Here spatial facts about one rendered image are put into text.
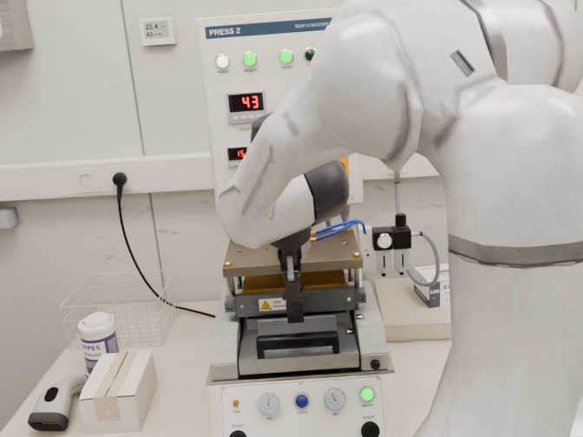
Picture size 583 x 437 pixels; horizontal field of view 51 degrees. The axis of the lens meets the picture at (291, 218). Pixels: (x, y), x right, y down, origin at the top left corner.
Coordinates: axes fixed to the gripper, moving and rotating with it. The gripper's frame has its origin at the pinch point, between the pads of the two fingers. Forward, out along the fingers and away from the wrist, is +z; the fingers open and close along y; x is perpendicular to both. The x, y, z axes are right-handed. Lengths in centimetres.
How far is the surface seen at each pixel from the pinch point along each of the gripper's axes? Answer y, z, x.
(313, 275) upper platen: -13.2, 4.9, 3.9
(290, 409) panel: 10.5, 15.7, -2.1
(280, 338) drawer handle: 3.5, 4.3, -2.9
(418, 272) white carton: -46, 37, 33
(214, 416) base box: 10.7, 16.1, -16.0
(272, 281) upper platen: -11.6, 4.3, -4.3
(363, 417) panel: 12.0, 17.3, 11.2
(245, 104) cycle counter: -38.9, -21.3, -7.9
